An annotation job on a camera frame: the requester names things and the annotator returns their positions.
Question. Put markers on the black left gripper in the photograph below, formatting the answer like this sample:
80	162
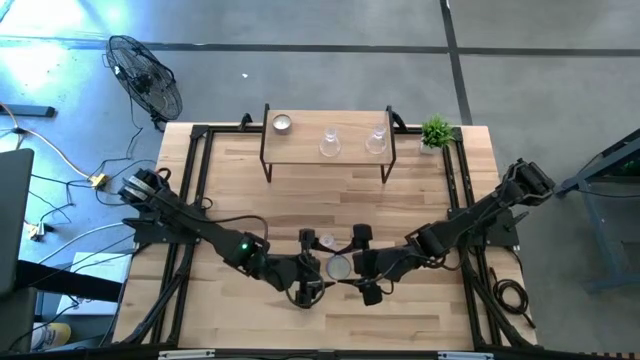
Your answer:
290	270

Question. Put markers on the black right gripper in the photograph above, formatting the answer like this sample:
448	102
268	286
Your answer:
377	264

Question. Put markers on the beige speckled candle tin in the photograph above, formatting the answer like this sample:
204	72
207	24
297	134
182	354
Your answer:
281	123

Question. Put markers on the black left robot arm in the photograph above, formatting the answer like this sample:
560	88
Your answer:
200	227

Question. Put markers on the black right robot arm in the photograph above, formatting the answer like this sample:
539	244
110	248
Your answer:
460	227

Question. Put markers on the white floral patterned candle tin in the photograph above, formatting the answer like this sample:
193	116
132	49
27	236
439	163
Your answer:
338	267

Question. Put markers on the green plant in white pot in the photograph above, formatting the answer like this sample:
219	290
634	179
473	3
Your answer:
436	132

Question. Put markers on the white box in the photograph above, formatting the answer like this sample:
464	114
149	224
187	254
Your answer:
100	267

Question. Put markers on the grey blue metal cart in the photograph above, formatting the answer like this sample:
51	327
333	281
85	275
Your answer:
590	235

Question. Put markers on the yellow power plug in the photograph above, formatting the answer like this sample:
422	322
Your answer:
99	180

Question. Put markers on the black floor fan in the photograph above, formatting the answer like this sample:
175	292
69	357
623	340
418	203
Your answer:
145	80

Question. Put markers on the yellow rounded object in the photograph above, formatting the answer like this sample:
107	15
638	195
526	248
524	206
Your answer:
52	336

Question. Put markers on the white power adapter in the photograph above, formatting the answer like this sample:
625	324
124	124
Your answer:
36	231

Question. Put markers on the black floor bar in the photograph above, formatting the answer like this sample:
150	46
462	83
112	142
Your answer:
30	111

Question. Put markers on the wooden riser shelf black frame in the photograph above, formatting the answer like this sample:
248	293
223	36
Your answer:
305	150

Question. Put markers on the silver aluminium extrusion post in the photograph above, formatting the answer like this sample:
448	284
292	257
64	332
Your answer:
465	356
185	354

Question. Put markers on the black metal table frame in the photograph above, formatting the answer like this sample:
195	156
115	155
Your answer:
198	131

